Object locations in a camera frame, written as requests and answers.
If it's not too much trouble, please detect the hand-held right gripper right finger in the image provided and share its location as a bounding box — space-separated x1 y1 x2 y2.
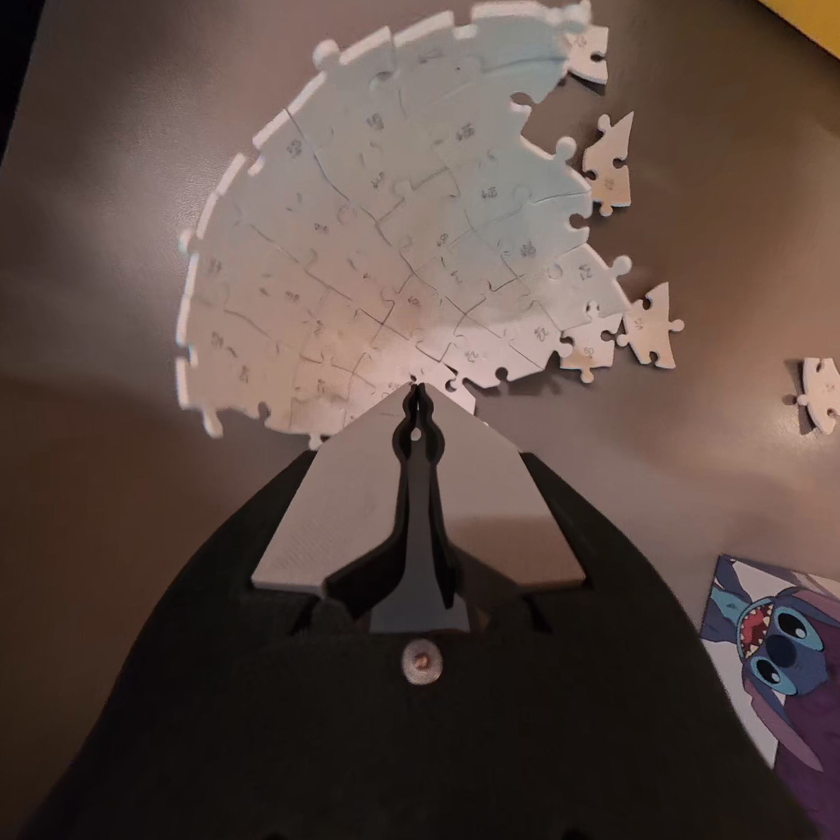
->
420 382 587 613

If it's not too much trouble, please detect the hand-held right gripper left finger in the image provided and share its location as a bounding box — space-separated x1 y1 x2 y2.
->
251 382 421 621

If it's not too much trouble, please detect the white puzzle piece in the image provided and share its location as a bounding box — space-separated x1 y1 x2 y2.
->
558 301 623 385
564 23 611 85
617 282 685 370
581 110 636 217
782 356 840 435

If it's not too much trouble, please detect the partly built white puzzle ball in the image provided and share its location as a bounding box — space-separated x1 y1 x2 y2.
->
174 0 634 450

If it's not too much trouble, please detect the cartoon printed puzzle box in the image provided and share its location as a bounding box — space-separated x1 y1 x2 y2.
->
699 554 840 840

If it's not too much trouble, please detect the yellow plastic bin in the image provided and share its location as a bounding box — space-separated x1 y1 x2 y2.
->
758 0 840 60

